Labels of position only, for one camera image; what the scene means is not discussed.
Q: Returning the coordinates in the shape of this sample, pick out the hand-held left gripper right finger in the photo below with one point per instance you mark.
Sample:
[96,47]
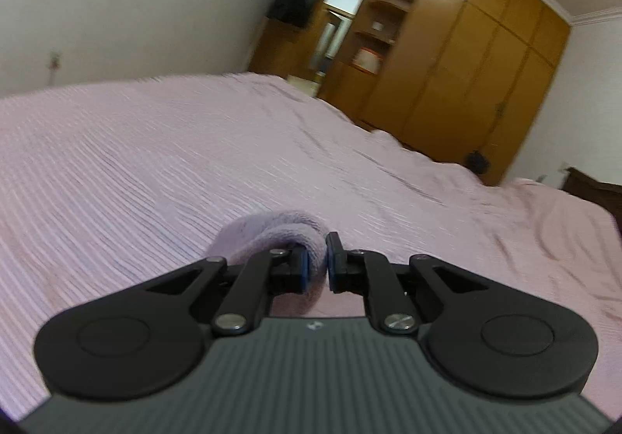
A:
[333,268]

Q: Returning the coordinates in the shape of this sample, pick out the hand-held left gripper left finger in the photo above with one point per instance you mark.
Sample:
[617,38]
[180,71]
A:
[302,269]

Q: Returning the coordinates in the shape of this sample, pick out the small lilac fleece garment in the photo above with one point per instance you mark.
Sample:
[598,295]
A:
[272,232]

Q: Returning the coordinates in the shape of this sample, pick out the bed with pink striped sheet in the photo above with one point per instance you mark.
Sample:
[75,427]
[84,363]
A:
[194,162]

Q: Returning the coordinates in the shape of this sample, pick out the dark round bag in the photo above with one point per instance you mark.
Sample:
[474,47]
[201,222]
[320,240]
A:
[478,162]

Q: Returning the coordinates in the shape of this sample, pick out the white and orange container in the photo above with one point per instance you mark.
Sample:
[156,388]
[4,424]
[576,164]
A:
[366,59]

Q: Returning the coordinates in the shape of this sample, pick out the wooden wardrobe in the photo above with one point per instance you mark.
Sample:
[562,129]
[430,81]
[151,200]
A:
[461,59]

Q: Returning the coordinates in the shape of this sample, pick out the open doorway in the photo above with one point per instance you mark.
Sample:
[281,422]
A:
[340,16]

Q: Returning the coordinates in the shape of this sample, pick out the dark wooden furniture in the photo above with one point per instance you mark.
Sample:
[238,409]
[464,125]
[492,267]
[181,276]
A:
[595,193]

